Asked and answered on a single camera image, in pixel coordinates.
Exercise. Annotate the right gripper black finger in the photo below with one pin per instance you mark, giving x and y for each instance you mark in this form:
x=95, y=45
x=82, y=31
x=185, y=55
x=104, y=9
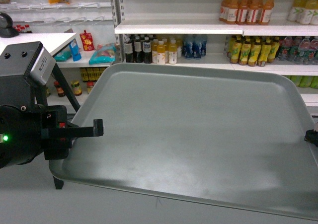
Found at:
x=311, y=136

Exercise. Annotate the white middle store shelf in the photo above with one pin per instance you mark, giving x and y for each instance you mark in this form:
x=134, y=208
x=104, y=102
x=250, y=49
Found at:
x=213, y=27

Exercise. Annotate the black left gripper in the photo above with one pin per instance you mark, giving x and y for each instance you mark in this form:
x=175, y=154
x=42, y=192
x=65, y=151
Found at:
x=20, y=134

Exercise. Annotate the black barcode scanner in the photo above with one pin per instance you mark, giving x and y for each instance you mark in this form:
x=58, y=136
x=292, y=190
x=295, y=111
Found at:
x=6, y=26

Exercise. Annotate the orange juice bottle far right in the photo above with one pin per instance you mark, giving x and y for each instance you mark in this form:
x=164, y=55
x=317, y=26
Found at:
x=266, y=12

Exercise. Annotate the blue water bottle pack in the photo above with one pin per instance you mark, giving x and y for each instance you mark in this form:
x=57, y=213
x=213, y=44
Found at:
x=194, y=46

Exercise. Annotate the orange juice bottle front left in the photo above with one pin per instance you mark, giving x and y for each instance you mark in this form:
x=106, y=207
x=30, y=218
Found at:
x=228, y=11

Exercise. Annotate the red snack pouch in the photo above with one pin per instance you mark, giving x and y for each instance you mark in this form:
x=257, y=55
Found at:
x=87, y=41

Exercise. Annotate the yellow lemon tea bottle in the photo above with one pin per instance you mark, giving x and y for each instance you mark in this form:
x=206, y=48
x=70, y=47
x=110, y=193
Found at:
x=244, y=53

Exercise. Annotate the orange juice bottle red label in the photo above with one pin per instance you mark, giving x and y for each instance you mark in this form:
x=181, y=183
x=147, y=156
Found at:
x=242, y=12

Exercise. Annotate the dark cola bottle lower shelf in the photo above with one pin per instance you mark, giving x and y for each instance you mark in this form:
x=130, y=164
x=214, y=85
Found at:
x=128, y=49

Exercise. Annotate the white label bottle lower shelf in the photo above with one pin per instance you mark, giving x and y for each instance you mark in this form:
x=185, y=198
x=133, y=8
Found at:
x=172, y=49

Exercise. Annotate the yellow juice bottle lower shelf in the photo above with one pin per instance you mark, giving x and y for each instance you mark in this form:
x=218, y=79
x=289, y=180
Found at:
x=161, y=53

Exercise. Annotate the silver grey metal tray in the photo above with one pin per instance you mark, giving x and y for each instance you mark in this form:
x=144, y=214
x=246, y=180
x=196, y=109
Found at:
x=235, y=139

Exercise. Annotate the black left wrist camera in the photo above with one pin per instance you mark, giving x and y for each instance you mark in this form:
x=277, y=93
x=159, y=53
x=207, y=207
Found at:
x=23, y=68

